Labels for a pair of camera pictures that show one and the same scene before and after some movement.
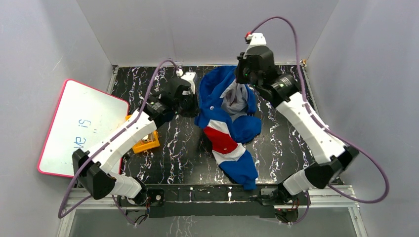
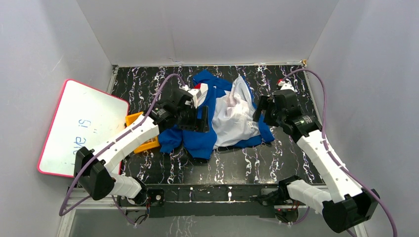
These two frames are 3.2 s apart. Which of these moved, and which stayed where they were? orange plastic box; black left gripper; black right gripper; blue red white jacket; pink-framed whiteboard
Moved: black left gripper; blue red white jacket; black right gripper
Stayed: orange plastic box; pink-framed whiteboard
